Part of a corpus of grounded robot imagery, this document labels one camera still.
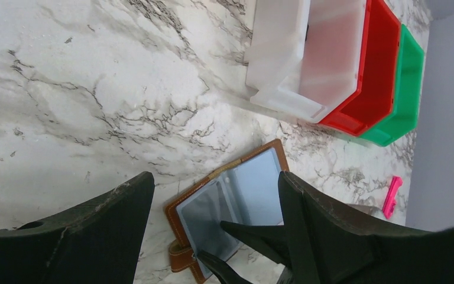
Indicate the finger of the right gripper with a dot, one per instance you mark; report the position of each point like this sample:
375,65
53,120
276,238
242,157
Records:
270,241
224,273

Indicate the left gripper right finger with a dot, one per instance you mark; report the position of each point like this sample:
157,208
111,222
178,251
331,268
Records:
332,242

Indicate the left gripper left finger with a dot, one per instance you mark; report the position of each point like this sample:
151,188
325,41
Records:
97,241

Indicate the brown leather card holder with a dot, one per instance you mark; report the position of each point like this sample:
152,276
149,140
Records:
243,191

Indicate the green plastic bin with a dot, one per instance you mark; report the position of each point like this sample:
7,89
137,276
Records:
408,82

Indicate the red plastic bin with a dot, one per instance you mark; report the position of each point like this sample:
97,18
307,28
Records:
373,98

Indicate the white plastic bin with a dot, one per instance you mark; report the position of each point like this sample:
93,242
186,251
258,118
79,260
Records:
307,57

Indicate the pink highlighter marker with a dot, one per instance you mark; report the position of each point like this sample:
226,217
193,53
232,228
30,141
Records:
390,200

